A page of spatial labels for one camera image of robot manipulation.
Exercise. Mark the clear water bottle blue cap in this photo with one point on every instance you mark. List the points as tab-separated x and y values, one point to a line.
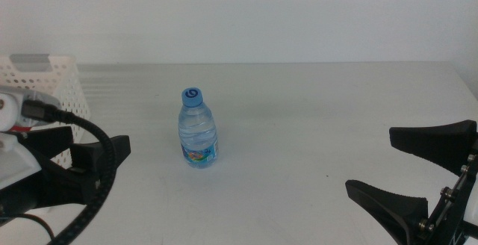
198	125

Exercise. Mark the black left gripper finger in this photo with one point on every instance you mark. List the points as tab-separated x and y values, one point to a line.
86	155
45	140

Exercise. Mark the white perforated plastic basket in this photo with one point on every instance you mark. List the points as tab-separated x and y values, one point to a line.
63	77

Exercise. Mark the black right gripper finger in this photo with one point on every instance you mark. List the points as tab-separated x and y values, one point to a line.
392	211
437	140

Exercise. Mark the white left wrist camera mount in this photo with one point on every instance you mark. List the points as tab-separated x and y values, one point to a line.
7	107

